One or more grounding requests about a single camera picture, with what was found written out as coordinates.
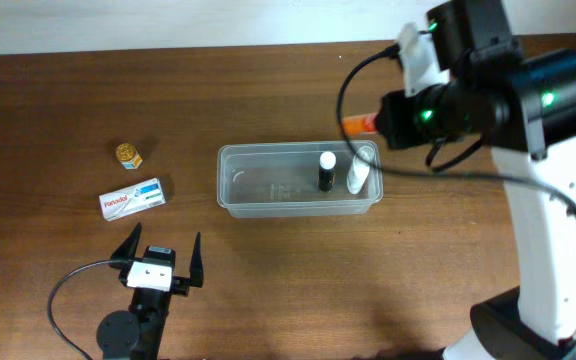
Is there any dark bottle white cap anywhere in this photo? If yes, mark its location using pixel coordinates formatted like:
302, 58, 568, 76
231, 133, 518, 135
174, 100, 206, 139
318, 151, 336, 192

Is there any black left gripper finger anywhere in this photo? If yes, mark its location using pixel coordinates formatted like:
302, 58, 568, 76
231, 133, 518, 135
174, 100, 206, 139
110, 223, 142, 260
189, 232, 204, 288

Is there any small gold-lidded jar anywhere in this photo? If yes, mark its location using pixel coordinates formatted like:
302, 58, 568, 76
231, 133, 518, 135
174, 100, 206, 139
115, 143, 143, 170

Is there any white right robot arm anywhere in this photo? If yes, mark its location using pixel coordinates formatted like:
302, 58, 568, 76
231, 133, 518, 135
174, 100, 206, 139
376, 1, 576, 359

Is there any clear plastic container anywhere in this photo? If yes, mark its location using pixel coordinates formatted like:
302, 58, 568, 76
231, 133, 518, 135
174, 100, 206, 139
217, 141, 384, 218

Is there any white Panadol medicine box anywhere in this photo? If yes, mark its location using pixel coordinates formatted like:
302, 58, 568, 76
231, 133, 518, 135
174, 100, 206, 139
99, 178, 166, 221

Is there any white spray bottle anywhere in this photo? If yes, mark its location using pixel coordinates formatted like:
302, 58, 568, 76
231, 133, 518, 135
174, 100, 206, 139
346, 146, 375, 195

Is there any orange tube white cap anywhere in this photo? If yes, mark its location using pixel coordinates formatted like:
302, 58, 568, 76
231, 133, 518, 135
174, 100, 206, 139
342, 113, 377, 136

